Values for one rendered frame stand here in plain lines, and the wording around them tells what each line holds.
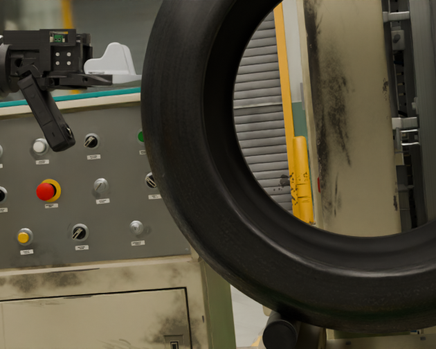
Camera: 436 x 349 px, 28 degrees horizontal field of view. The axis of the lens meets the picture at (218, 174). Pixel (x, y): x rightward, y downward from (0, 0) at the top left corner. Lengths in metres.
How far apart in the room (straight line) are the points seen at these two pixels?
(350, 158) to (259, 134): 9.13
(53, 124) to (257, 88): 9.40
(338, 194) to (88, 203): 0.69
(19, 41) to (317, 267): 0.52
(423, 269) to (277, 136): 9.50
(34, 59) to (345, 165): 0.55
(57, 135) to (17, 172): 0.79
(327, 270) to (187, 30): 0.34
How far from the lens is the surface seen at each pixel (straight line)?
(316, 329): 1.32
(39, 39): 1.24
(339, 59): 1.47
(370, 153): 1.47
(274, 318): 1.16
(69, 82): 1.20
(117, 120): 1.94
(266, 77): 10.57
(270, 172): 10.58
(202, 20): 1.08
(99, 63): 1.21
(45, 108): 1.24
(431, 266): 1.07
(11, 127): 2.01
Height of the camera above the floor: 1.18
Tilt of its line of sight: 3 degrees down
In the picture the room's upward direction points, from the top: 6 degrees counter-clockwise
